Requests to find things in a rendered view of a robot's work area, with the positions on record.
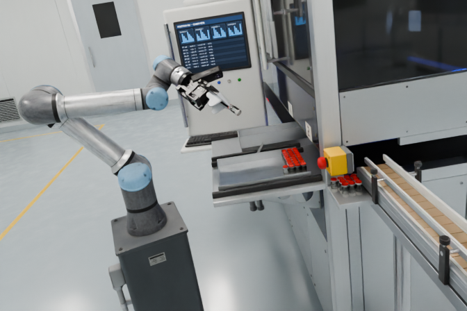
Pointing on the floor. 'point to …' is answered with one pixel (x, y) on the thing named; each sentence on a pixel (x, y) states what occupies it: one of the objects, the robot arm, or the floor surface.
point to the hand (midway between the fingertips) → (228, 103)
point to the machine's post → (328, 119)
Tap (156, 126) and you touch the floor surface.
